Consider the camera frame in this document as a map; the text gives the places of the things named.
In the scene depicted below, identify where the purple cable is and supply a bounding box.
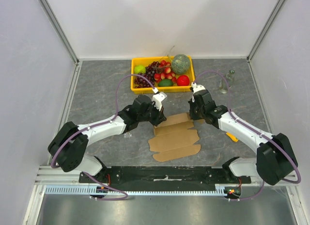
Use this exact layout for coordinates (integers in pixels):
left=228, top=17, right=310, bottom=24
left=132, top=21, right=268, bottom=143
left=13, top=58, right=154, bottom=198
left=50, top=74, right=158, bottom=201
left=191, top=70, right=302, bottom=202

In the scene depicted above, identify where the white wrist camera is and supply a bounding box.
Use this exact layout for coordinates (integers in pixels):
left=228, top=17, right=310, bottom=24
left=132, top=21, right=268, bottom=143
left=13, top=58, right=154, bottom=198
left=152, top=92, right=167, bottom=111
left=191, top=82, right=206, bottom=96

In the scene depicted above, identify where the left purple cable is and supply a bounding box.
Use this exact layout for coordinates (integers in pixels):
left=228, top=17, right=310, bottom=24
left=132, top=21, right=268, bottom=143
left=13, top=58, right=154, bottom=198
left=50, top=74, right=158, bottom=201

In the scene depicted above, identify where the dark purple grape bunch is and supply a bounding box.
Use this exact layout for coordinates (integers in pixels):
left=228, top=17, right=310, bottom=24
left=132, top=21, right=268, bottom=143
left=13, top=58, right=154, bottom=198
left=134, top=73, right=155, bottom=88

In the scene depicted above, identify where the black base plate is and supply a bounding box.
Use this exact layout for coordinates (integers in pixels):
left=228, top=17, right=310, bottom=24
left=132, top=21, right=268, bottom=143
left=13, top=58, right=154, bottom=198
left=93, top=166, right=251, bottom=185

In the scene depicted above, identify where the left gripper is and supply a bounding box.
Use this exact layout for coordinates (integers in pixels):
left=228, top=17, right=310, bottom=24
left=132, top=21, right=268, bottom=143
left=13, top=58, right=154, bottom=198
left=138, top=101, right=167, bottom=127

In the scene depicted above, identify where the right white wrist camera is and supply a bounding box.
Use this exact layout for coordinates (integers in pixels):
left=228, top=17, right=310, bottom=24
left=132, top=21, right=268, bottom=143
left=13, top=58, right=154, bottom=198
left=191, top=82, right=206, bottom=96

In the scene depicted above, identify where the green apple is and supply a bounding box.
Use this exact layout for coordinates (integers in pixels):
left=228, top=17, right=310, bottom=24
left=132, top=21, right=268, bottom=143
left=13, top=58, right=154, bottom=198
left=134, top=65, right=146, bottom=74

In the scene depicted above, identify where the grey slotted cable duct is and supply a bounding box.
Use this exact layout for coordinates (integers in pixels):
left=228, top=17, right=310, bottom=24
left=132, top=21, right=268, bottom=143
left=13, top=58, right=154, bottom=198
left=45, top=184, right=240, bottom=194

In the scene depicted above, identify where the yellow plastic tray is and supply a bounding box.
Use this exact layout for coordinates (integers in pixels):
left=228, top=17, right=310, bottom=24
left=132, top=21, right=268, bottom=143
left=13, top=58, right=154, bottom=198
left=130, top=55, right=195, bottom=94

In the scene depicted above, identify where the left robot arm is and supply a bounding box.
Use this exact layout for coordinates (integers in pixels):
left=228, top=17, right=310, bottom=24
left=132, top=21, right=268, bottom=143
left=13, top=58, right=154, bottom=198
left=48, top=92, right=167, bottom=183

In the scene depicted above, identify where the green avocado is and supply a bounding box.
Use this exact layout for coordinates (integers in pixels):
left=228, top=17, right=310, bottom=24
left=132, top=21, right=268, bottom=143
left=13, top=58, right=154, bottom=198
left=158, top=79, right=174, bottom=87

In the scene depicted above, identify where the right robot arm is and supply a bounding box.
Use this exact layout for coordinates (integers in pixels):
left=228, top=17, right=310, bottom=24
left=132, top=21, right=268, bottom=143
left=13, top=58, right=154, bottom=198
left=188, top=85, right=298, bottom=185

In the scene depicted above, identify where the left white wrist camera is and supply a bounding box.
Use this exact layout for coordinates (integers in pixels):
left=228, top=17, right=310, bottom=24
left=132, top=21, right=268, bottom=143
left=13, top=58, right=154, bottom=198
left=152, top=92, right=167, bottom=111

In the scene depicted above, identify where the clear glass bottle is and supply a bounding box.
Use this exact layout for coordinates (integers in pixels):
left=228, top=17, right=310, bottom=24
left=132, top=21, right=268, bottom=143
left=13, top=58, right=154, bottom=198
left=219, top=69, right=235, bottom=94

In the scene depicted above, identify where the green netted melon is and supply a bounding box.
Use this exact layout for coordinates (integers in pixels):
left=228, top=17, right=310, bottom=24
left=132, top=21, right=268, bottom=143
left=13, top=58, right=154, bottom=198
left=171, top=54, right=190, bottom=75

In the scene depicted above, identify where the small clear snack wrapper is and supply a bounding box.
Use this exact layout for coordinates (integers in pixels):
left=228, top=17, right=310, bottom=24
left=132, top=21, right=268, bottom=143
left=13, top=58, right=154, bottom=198
left=124, top=132, right=132, bottom=138

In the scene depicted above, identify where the yellow candy bag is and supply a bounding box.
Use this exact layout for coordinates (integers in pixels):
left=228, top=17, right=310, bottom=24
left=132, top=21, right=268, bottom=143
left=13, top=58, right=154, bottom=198
left=226, top=132, right=239, bottom=142

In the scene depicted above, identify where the red cherry bunch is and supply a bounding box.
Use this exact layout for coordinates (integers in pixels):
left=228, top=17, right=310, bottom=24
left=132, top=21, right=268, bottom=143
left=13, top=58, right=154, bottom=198
left=154, top=60, right=176, bottom=83

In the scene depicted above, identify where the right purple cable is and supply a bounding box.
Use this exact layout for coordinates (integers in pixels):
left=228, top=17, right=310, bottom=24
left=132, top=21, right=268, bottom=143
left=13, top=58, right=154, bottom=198
left=191, top=70, right=302, bottom=202

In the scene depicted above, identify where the red tomato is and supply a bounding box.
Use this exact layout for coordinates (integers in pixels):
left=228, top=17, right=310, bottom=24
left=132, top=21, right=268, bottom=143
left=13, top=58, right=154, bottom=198
left=176, top=75, right=190, bottom=86

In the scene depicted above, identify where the brown cardboard box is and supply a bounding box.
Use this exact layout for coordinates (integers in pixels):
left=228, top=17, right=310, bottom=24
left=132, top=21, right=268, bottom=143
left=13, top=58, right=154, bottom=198
left=148, top=112, right=201, bottom=162

